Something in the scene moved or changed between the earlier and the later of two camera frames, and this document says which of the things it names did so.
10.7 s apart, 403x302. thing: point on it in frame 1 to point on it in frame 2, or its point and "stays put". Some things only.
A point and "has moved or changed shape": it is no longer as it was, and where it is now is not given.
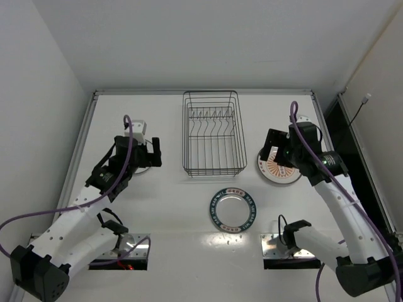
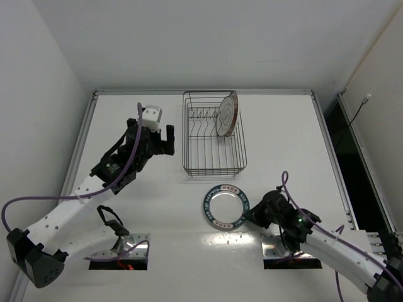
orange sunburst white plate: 274,172 to 227,115
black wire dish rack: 213,137 stays put
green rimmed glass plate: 232,209 has moved or changed shape
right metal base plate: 271,248 stays put
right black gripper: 276,148 to 258,215
